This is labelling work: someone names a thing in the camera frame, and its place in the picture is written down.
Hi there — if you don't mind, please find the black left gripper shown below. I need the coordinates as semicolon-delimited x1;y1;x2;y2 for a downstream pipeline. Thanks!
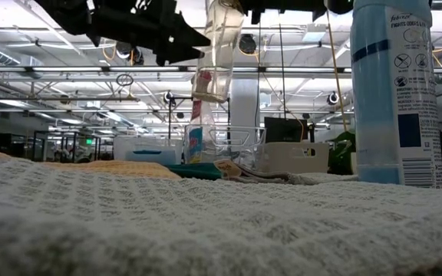
90;0;211;66

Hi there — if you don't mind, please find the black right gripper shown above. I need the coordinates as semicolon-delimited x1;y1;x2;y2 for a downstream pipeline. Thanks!
239;0;355;25

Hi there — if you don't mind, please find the clear spray bottle white trigger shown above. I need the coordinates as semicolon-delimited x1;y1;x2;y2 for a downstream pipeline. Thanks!
191;0;246;104

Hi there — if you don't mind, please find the orange cloth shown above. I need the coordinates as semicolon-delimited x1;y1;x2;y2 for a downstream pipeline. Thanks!
0;148;183;181

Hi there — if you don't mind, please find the blue air freshener spray can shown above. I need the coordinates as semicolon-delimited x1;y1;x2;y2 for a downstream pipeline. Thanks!
350;0;442;189

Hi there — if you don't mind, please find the small clear plastic bin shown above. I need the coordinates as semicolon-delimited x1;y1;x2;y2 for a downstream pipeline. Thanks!
112;135;185;166

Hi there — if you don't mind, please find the large clear plastic bin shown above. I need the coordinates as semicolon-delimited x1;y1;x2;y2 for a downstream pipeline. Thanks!
183;124;267;172

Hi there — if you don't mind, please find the dark green folded cloth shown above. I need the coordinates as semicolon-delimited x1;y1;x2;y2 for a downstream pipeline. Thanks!
166;163;224;181

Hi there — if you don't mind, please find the black computer monitor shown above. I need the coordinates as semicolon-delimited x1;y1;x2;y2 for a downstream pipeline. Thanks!
263;117;309;143

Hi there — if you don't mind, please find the green plant in white pot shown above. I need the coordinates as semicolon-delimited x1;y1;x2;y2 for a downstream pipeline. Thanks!
328;130;357;176

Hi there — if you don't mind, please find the grey waffle weave cloth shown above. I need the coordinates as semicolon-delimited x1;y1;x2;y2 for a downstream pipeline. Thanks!
0;157;442;276

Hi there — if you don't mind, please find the thin black cable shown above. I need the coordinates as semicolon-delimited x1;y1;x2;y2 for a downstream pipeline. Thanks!
256;22;263;127

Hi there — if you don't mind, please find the black cable with coil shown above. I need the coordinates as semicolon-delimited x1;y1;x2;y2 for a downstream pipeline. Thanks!
275;21;288;120

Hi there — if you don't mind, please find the hanging black cable loop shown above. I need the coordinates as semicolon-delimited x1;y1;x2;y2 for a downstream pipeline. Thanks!
115;74;135;87

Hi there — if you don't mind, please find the black background stand frame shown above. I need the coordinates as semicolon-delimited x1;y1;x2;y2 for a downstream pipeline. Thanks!
168;96;232;141

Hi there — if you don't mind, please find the yellow cable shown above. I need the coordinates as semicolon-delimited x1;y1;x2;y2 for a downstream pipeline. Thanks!
325;11;349;133

